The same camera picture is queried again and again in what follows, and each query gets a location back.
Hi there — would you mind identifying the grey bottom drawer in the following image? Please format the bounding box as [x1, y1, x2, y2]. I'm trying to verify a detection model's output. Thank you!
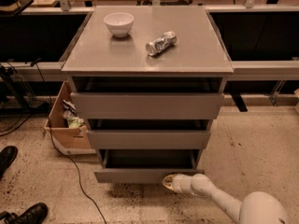
[94, 149, 204, 184]

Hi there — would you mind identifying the grey drawer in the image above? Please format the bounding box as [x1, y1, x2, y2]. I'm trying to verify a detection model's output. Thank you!
[71, 77, 224, 119]
[87, 119, 210, 149]
[94, 149, 204, 184]

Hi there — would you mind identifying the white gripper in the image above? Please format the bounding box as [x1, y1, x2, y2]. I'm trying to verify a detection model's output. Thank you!
[162, 174, 209, 196]

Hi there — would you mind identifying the black floor cable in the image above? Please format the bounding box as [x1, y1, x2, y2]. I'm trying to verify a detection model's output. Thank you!
[31, 59, 108, 224]

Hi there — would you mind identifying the crumpled trash in box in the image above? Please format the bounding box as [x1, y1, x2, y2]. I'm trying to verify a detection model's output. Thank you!
[63, 100, 84, 128]

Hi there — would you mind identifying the lower black shoe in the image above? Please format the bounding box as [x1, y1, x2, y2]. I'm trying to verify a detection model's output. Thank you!
[0, 203, 48, 224]

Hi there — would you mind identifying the grey drawer cabinet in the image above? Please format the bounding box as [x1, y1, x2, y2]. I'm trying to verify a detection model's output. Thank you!
[61, 5, 235, 161]

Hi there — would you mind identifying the black shoe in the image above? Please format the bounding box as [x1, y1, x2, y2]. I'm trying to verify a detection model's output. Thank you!
[0, 203, 48, 224]
[0, 146, 18, 178]

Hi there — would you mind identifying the cardboard box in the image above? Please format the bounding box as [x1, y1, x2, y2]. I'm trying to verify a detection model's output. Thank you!
[44, 82, 93, 154]

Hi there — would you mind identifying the white ceramic bowl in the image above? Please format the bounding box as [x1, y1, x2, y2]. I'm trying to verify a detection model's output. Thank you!
[104, 12, 135, 37]

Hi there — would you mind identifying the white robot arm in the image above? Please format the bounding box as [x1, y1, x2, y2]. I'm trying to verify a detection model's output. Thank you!
[163, 174, 289, 224]

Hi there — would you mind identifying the grey middle drawer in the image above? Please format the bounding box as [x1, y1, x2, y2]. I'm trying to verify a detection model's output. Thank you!
[87, 119, 210, 149]

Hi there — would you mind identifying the grey top drawer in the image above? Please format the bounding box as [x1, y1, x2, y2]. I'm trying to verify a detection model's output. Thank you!
[71, 77, 224, 119]

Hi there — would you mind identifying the crushed silver can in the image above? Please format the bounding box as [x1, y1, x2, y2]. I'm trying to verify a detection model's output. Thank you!
[146, 31, 177, 56]

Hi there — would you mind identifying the upper black shoe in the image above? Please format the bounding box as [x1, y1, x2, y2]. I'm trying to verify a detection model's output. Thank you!
[0, 146, 18, 178]

